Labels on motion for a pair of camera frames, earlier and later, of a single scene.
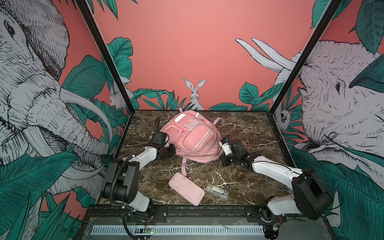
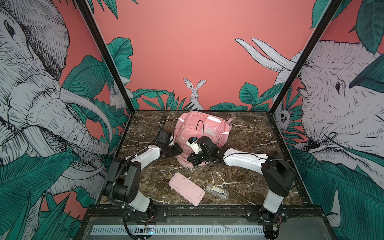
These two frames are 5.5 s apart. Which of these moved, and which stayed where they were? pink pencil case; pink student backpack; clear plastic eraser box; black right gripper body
Moved: pink student backpack; black right gripper body
Stayed: pink pencil case; clear plastic eraser box
